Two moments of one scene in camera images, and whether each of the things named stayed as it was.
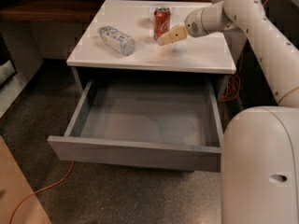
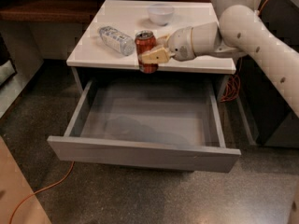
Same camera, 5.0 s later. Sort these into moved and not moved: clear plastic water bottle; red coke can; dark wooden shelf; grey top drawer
Moved: red coke can
Not moved: grey top drawer; dark wooden shelf; clear plastic water bottle
